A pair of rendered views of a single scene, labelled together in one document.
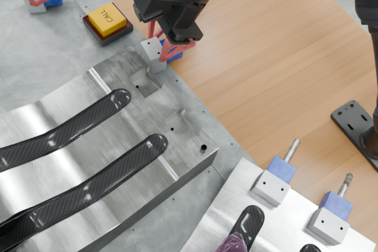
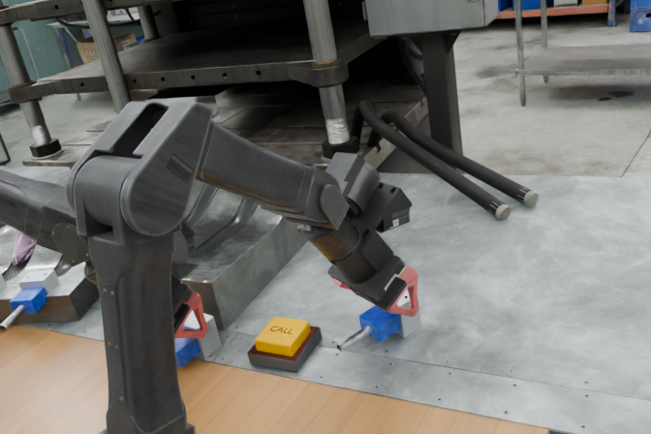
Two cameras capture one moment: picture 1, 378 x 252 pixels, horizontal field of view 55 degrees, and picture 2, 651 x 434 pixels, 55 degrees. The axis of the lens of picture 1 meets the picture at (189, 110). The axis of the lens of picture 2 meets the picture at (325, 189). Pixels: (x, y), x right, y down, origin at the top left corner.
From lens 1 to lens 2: 1.27 m
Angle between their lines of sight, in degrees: 93
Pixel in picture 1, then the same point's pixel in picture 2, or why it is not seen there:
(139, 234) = not seen: hidden behind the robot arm
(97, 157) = (200, 228)
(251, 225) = (59, 271)
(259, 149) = (51, 342)
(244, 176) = (65, 286)
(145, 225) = not seen: hidden behind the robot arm
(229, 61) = (95, 400)
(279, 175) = (29, 291)
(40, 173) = (232, 199)
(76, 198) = (201, 210)
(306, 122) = not seen: outside the picture
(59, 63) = (314, 296)
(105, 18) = (281, 327)
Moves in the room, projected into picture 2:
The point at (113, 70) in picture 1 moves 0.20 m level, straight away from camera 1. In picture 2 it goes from (217, 262) to (290, 303)
